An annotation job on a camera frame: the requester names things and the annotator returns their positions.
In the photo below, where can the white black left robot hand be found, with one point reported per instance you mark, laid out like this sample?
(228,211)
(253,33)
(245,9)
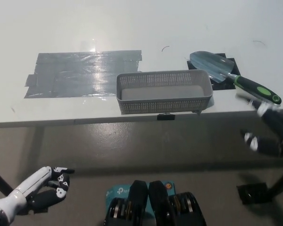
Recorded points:
(26,188)

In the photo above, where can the dark right robot hand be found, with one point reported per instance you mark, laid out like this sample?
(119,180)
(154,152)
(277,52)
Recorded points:
(271,143)

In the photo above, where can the black robot torso blocks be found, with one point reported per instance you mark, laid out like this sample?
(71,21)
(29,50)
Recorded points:
(136,200)

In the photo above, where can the black tape patch on table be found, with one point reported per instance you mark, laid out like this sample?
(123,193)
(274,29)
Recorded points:
(222,86)

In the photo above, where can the teal tp-link box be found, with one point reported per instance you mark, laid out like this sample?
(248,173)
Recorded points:
(118,190)

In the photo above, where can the small black tape tab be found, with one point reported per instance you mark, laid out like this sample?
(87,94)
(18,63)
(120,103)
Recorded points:
(166,117)

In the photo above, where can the grey perforated plastic basket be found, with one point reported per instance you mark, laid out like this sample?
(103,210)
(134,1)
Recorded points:
(155,106)

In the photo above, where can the grey duct tape patch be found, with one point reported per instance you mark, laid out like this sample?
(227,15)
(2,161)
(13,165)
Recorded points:
(73,75)

